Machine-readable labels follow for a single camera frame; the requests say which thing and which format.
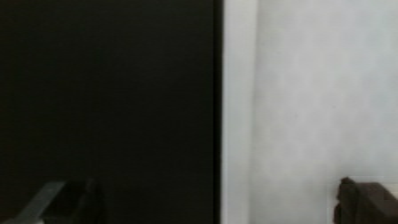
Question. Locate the white desk top panel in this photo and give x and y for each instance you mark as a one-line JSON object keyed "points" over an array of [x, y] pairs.
{"points": [[310, 119]]}

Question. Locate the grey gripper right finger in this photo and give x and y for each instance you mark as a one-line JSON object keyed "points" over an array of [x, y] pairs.
{"points": [[367, 204]]}

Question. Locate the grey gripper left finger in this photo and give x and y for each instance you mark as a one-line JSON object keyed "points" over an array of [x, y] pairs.
{"points": [[69, 203]]}

